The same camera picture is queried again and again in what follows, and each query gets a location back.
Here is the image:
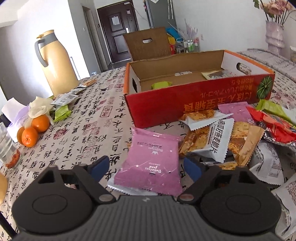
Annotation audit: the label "pink snack packet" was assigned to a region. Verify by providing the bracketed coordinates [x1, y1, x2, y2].
[218, 101, 255, 125]
[114, 128, 183, 196]

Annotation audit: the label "red foil snack bag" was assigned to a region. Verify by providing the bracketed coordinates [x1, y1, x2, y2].
[247, 107, 295, 144]

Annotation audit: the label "large white crisp packet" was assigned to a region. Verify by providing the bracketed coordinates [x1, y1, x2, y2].
[179, 118, 234, 163]

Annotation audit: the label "calligraphy print tablecloth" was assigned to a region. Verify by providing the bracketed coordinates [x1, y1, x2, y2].
[1, 49, 295, 232]

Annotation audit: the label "orange crisp packet right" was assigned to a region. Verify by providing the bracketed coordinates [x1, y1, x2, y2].
[228, 121, 265, 166]

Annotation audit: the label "upper white crisp packet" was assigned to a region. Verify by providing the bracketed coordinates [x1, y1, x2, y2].
[179, 109, 233, 131]

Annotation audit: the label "green snack packet by oranges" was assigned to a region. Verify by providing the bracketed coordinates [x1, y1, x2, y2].
[50, 105, 72, 123]

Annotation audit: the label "rear right orange mandarin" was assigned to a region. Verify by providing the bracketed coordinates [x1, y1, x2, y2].
[31, 115, 50, 133]

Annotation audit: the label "front orange mandarin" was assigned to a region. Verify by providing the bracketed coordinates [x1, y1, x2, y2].
[22, 127, 39, 148]

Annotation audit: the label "glass jar with goji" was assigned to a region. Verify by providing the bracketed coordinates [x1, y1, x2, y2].
[0, 123, 22, 169]

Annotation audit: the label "white sachet near thermos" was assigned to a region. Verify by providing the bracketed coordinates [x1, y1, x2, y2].
[51, 92, 78, 106]

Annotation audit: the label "hidden left orange mandarin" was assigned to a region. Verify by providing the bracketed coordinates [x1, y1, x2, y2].
[16, 126, 25, 145]

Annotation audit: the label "cream fabric flower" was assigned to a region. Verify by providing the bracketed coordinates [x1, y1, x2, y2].
[24, 96, 54, 128]

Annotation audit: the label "orange cracker packet by thermos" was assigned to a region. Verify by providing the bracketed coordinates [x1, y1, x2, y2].
[79, 79, 97, 88]

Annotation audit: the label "red orange cardboard box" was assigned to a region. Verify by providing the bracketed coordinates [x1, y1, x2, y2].
[123, 50, 275, 128]

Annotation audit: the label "white tissue paper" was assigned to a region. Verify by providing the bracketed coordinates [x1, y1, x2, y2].
[1, 98, 29, 143]

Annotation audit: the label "green packet right side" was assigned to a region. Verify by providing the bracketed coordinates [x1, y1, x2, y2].
[256, 99, 296, 126]

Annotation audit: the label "green packet inside box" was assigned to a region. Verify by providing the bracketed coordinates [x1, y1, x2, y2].
[151, 81, 172, 90]

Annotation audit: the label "beige packet inside box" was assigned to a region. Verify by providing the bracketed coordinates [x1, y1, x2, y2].
[201, 70, 236, 80]

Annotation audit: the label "yellow thermos jug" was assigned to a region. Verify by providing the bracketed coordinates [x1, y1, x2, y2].
[35, 30, 79, 97]

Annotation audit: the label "metal storage trolley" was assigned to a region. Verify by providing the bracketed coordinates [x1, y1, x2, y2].
[176, 37, 200, 53]

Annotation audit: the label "wooden chair back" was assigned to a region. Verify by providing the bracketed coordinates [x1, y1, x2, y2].
[123, 27, 171, 61]

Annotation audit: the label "pink ribbed vase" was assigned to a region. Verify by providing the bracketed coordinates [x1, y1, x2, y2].
[265, 21, 285, 55]

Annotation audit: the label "dark brown entrance door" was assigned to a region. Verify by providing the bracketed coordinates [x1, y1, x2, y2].
[97, 1, 138, 63]

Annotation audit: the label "grey refrigerator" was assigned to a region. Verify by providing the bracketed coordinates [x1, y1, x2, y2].
[144, 0, 177, 28]

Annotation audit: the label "dried pink flowers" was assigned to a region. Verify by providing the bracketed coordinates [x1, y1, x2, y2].
[252, 0, 295, 26]

